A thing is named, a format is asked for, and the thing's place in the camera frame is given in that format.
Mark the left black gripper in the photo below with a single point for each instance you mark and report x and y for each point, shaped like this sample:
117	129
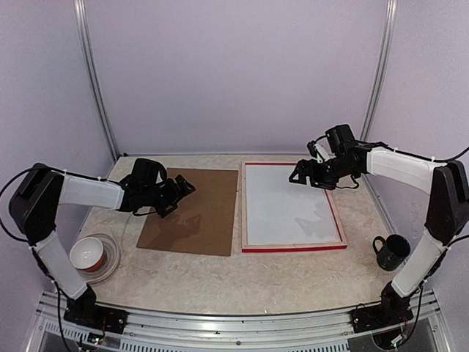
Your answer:
184	191

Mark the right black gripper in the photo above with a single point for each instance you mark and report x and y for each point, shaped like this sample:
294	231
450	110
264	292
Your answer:
302	166

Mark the brown backing board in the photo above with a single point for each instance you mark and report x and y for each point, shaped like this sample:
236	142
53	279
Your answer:
204	220

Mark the cat photo print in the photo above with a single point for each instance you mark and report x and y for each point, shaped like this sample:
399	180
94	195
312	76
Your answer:
289	205

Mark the red wooden picture frame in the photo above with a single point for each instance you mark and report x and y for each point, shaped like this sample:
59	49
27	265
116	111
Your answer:
293	247

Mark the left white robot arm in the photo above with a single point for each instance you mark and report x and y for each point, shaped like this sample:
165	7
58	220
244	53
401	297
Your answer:
34	205

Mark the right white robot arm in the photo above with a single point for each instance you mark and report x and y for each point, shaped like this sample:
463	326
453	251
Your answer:
443	213

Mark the white red bowl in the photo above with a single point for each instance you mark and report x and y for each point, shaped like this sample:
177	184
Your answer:
87	254

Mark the dark green mug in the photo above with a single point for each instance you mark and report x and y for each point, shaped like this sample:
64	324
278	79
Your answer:
391	251

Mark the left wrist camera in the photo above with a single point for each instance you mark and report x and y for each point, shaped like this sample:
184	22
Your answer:
148	172

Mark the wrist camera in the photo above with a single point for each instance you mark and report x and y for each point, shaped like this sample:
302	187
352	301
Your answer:
340	139
148	172

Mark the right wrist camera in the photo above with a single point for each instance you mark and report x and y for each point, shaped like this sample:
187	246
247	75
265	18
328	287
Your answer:
340	139

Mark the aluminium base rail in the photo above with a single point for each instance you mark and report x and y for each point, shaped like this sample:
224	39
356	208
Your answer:
151	330

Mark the right aluminium post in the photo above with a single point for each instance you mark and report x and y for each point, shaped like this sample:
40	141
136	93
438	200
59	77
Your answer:
380	70

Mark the aluminium post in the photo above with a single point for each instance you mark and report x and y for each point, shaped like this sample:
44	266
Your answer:
89	61
380	70

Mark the left aluminium post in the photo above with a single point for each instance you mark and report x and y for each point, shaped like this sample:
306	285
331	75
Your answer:
89	61

